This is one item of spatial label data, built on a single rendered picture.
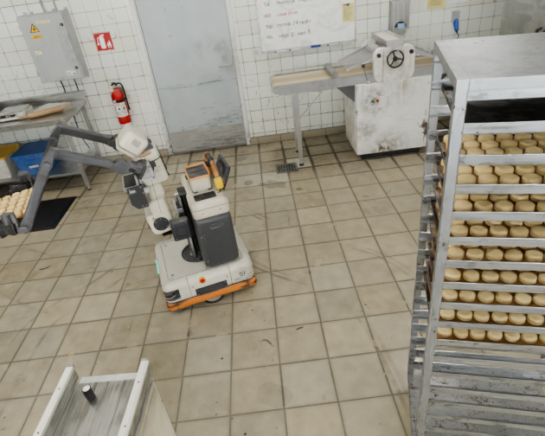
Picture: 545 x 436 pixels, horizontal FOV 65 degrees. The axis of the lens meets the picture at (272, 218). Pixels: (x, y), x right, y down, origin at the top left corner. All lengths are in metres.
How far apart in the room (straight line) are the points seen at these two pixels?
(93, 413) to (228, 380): 1.16
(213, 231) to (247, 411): 1.14
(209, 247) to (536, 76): 2.26
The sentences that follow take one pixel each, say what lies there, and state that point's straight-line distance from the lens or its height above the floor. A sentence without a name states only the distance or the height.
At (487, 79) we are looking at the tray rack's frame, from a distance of 1.18.
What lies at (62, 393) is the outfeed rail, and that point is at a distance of 1.80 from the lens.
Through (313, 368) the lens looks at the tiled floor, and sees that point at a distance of 2.72.
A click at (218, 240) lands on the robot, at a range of 2.95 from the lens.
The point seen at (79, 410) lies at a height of 0.84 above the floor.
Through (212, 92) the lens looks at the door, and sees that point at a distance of 5.58.
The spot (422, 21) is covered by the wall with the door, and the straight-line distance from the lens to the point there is 5.78.
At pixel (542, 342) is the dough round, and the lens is 1.83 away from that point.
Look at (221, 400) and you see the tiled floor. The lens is 2.67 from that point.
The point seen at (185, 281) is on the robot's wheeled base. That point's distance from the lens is 3.05.
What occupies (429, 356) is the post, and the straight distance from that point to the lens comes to 1.73.
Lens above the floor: 2.13
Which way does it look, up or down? 32 degrees down
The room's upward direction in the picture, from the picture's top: 8 degrees counter-clockwise
